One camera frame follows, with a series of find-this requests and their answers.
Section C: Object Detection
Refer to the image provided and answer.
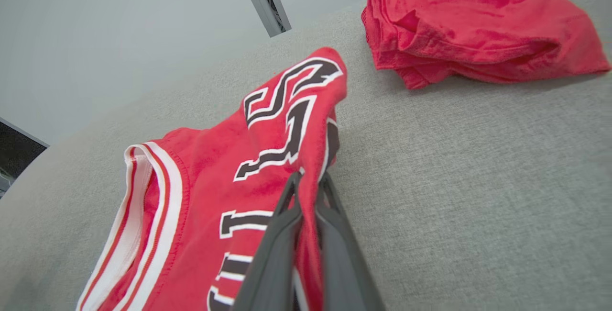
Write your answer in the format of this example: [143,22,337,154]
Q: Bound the red and white jersey shirt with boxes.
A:
[76,47,348,311]

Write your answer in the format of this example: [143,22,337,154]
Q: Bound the grey metal partition post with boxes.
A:
[233,0,292,38]

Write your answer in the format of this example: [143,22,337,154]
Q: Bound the red shorts with white trim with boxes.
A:
[361,0,612,90]

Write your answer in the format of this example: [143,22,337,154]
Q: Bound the grey fabric sofa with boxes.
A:
[0,0,612,311]

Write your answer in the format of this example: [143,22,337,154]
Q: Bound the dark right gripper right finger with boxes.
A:
[316,172,385,311]

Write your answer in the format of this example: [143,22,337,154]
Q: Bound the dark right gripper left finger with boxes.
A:
[232,172,304,311]

